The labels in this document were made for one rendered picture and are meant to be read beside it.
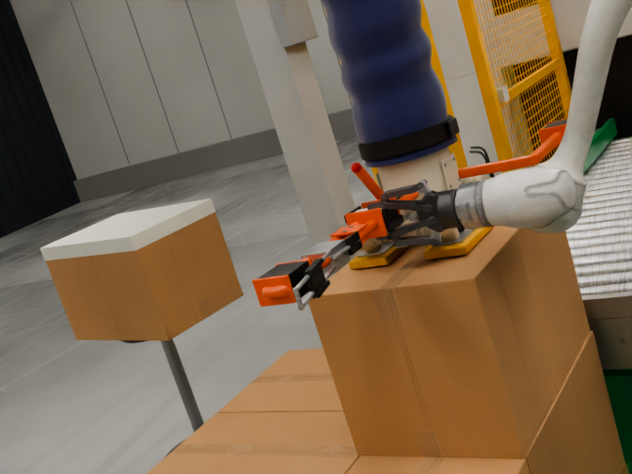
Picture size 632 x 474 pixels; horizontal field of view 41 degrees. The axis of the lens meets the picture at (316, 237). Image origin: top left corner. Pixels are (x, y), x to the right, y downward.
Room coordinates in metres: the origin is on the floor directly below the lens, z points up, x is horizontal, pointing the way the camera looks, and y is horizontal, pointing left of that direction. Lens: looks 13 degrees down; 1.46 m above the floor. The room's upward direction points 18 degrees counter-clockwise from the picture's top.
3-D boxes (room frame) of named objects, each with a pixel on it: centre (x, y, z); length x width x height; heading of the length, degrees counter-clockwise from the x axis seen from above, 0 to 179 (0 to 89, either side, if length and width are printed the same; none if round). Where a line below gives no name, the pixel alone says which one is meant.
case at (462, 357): (1.90, -0.27, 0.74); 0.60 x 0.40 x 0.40; 145
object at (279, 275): (1.41, 0.07, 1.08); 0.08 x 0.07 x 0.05; 146
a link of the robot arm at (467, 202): (1.56, -0.31, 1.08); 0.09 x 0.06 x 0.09; 146
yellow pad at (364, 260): (1.96, -0.19, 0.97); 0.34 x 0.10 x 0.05; 146
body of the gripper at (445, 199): (1.60, -0.25, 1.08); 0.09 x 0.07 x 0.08; 56
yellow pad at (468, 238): (1.85, -0.34, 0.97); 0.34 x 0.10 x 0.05; 146
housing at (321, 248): (1.52, -0.01, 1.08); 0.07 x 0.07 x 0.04; 56
